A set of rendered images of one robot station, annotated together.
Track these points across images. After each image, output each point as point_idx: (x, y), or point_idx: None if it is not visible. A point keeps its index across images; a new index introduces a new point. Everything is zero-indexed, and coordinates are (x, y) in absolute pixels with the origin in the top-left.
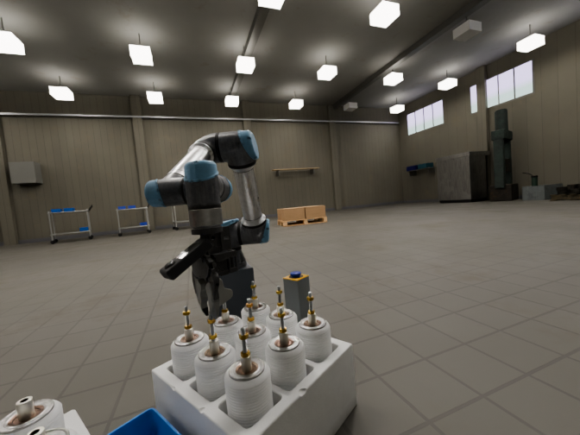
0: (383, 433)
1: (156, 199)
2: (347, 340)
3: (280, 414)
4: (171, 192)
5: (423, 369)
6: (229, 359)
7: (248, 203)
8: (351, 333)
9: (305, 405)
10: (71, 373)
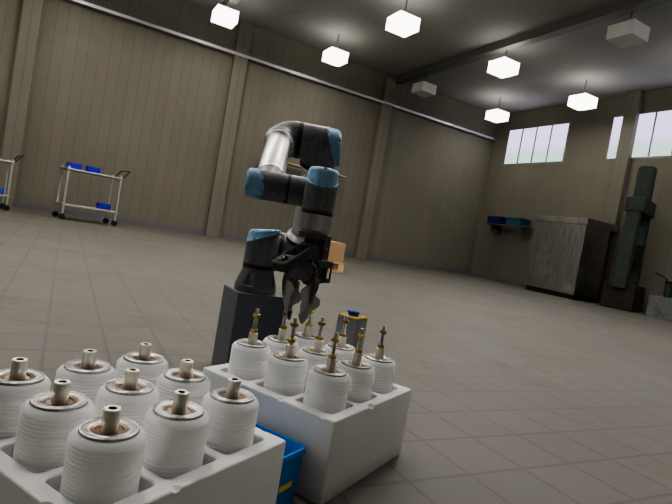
0: (426, 473)
1: (257, 190)
2: None
3: (356, 413)
4: (276, 187)
5: (469, 444)
6: (305, 364)
7: None
8: None
9: (370, 419)
10: None
